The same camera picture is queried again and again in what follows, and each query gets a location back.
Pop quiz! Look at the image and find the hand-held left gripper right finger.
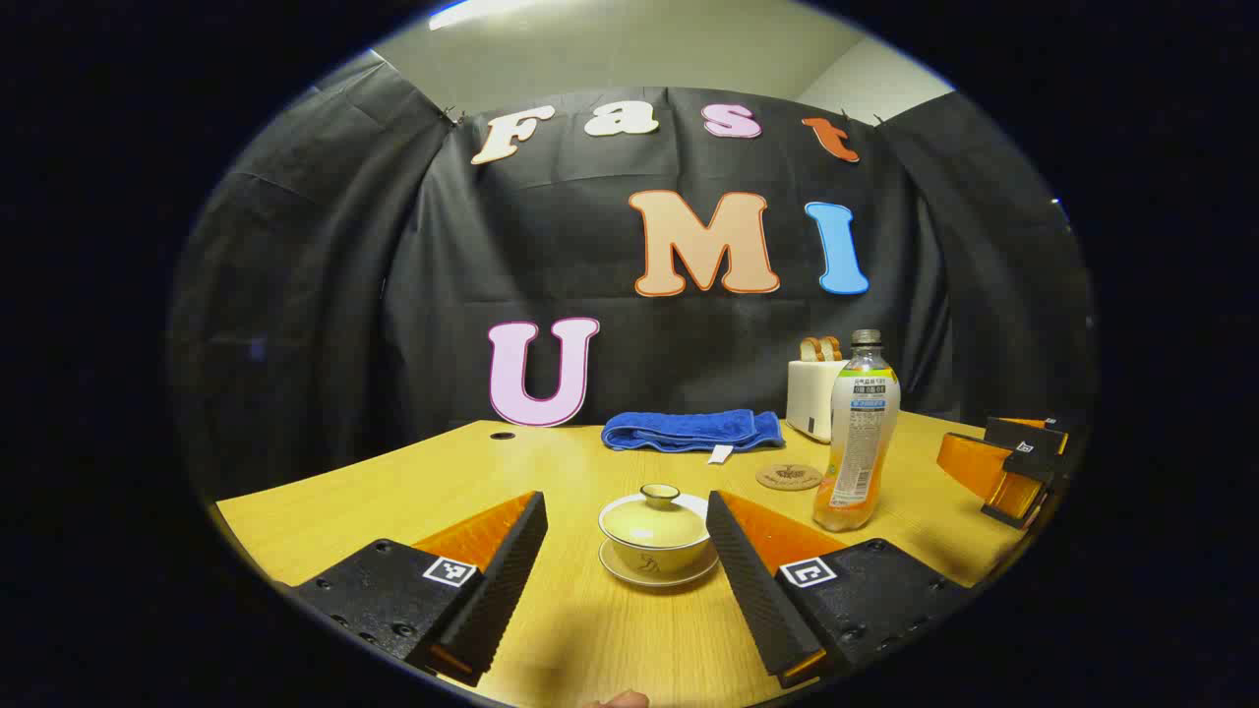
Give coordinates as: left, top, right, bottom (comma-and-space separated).
706, 490, 975, 689

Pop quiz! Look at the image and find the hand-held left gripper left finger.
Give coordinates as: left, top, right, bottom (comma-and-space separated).
285, 490, 549, 687

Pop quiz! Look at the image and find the cream ceramic teacup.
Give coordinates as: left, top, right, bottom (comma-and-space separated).
607, 536, 709, 579

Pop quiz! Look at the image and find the round cork coaster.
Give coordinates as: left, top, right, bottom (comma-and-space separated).
755, 463, 824, 492

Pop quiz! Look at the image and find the clear plastic water bottle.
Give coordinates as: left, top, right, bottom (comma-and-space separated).
812, 329, 901, 533

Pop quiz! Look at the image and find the cream ceramic saucer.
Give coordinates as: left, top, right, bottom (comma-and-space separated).
598, 539, 721, 589

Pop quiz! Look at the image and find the cream toaster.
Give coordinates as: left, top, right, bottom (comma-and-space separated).
785, 358, 849, 445

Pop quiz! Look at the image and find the blue folded towel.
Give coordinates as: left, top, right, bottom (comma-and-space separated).
602, 409, 786, 465

